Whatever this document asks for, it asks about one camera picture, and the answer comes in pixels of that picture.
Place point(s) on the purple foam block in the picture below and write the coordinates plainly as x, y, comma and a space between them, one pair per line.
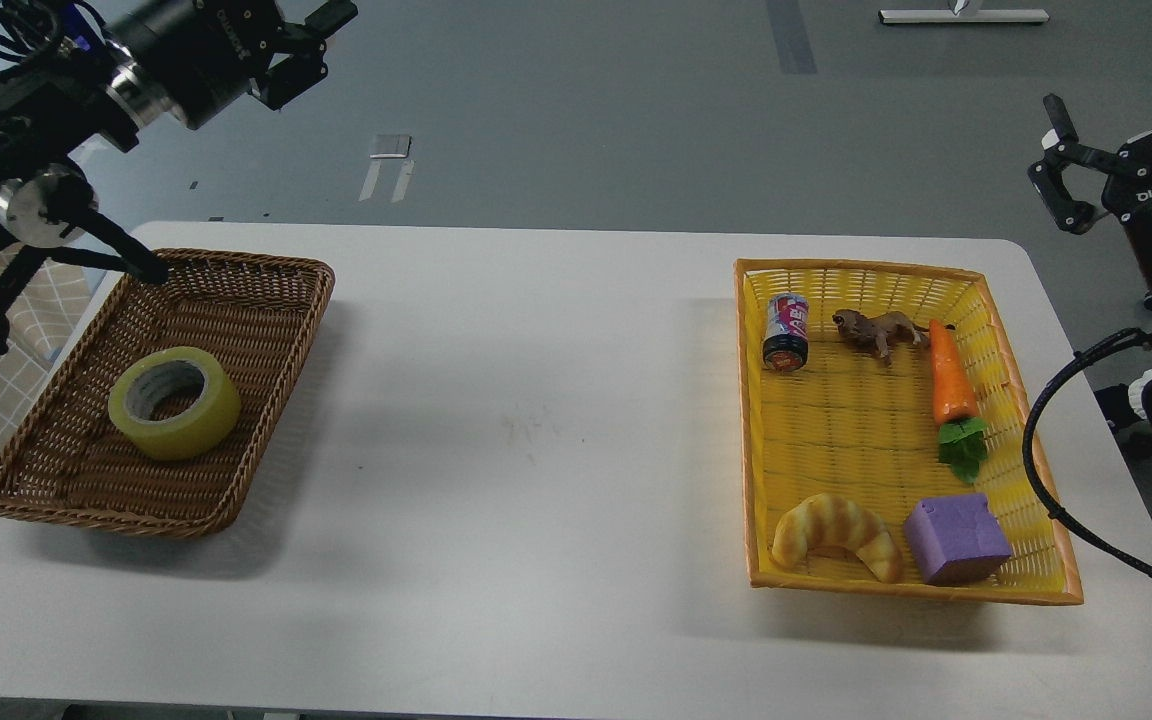
956, 539

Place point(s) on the yellow plastic basket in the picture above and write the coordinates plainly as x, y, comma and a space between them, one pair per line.
848, 425

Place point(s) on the toy croissant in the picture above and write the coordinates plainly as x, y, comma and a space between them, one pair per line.
833, 521

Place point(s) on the brown toy lion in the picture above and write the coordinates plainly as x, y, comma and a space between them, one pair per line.
876, 335

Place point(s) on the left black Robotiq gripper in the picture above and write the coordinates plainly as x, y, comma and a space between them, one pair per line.
191, 59

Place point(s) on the small drink can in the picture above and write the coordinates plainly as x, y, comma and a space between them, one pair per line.
785, 347

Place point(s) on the yellow tape roll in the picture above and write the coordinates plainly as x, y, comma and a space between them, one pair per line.
190, 432

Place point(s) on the brown wicker basket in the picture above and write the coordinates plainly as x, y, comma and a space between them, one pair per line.
67, 463

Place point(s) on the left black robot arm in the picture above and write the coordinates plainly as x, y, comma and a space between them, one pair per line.
74, 77

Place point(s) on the white stand base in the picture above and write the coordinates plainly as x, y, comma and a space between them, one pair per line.
963, 13

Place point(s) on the orange toy carrot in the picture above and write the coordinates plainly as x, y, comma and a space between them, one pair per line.
961, 430

